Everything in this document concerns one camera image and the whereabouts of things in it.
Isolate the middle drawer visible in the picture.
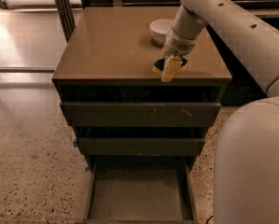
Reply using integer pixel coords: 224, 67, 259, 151
77, 137, 205, 156

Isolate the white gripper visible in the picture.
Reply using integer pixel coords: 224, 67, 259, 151
161, 29, 197, 82

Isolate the white ceramic bowl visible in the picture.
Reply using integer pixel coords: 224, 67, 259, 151
149, 20, 173, 46

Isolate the open bottom drawer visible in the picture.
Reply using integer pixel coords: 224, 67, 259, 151
84, 163, 199, 224

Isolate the brown drawer cabinet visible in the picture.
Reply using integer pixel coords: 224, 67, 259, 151
52, 7, 231, 165

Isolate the green and yellow sponge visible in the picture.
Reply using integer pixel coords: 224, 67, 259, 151
153, 58, 188, 77

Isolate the top drawer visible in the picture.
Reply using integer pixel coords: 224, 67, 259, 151
61, 102, 221, 127

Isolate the dark vertical post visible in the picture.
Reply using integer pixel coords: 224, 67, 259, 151
54, 0, 76, 41

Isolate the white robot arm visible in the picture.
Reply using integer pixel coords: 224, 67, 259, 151
160, 0, 279, 224

